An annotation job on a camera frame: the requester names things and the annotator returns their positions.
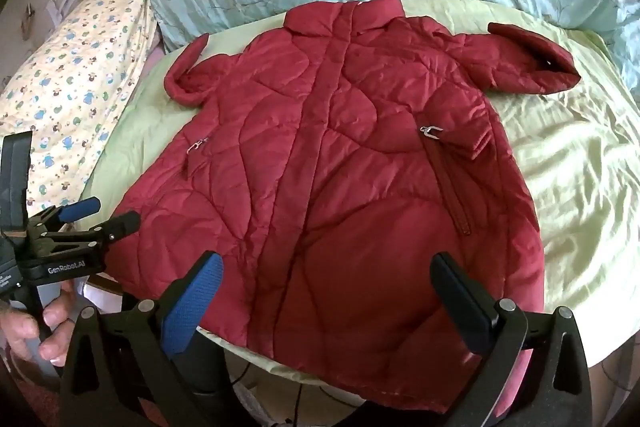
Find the yellow patterned pillow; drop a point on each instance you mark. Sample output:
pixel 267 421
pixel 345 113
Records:
pixel 75 72

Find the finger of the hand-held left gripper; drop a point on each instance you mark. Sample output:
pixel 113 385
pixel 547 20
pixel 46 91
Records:
pixel 80 208
pixel 117 225

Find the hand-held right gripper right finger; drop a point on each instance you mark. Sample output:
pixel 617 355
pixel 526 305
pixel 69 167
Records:
pixel 462 304

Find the red puffer jacket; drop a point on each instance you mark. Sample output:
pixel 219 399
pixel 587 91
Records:
pixel 340 167

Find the person's left hand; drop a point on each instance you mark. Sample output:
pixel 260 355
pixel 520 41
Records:
pixel 47 319

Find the pink bed sheet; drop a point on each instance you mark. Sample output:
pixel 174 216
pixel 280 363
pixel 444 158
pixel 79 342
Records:
pixel 156 44

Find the light green bed sheet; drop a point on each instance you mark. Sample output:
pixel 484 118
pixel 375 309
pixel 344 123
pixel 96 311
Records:
pixel 565 157

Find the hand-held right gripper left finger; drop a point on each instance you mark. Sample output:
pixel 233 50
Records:
pixel 192 302

